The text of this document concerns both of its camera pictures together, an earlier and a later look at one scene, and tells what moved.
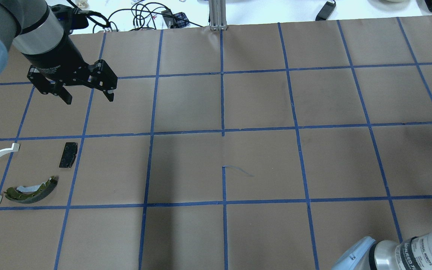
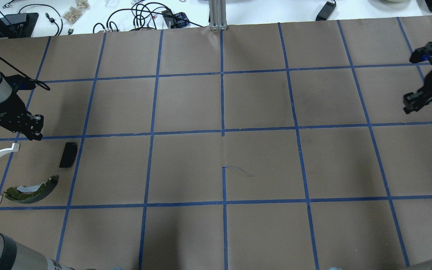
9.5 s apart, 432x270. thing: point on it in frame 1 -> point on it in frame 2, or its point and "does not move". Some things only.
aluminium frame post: (217, 15) does not move
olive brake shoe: (27, 195) does not move
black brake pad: (69, 153) does not move
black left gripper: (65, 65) -> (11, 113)
